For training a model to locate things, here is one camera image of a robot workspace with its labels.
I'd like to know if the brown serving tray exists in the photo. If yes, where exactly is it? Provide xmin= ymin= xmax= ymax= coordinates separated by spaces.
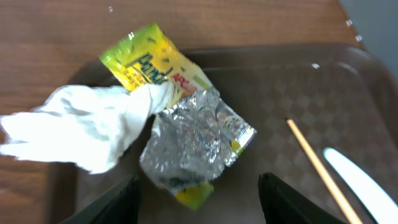
xmin=47 ymin=44 xmax=397 ymax=223

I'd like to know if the light blue plastic knife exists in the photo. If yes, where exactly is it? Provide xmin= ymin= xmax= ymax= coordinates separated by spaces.
xmin=323 ymin=147 xmax=397 ymax=224

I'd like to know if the foil wrapper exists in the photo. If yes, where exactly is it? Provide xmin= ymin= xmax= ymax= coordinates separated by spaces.
xmin=140 ymin=87 xmax=257 ymax=210

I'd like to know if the crumpled white paper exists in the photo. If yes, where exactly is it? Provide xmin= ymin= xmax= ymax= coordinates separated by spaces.
xmin=1 ymin=82 xmax=174 ymax=174

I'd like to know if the grey plastic dishwasher rack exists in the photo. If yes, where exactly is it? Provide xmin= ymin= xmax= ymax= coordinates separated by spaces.
xmin=339 ymin=0 xmax=397 ymax=77

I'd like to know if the wooden chopstick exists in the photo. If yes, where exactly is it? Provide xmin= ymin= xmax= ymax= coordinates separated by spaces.
xmin=285 ymin=119 xmax=363 ymax=224

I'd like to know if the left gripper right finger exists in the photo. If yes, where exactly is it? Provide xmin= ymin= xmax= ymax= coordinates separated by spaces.
xmin=257 ymin=172 xmax=344 ymax=224

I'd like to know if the yellow green snack wrapper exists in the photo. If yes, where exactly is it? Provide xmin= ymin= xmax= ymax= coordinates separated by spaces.
xmin=99 ymin=22 xmax=212 ymax=106

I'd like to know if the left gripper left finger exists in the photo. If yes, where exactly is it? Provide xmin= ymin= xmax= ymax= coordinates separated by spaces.
xmin=61 ymin=176 xmax=141 ymax=224

